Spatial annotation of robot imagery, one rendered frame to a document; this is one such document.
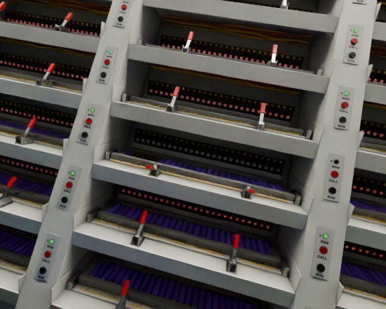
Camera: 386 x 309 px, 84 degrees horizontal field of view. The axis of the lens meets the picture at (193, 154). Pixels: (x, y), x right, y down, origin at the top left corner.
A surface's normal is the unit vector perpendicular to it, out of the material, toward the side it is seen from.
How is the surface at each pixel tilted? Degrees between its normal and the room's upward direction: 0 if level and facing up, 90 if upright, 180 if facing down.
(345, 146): 90
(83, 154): 90
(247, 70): 111
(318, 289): 90
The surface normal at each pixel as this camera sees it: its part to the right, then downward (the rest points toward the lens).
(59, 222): -0.08, -0.15
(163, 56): -0.15, 0.20
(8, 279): 0.19, -0.96
